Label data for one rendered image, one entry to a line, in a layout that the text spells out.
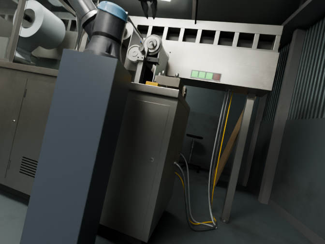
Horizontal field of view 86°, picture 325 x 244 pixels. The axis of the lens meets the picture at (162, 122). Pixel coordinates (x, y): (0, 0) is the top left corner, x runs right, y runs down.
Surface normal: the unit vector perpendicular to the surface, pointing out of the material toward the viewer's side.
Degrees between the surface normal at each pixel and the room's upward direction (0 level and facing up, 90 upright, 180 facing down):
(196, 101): 90
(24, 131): 90
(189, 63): 90
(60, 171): 90
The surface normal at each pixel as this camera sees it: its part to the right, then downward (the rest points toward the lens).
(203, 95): -0.07, -0.03
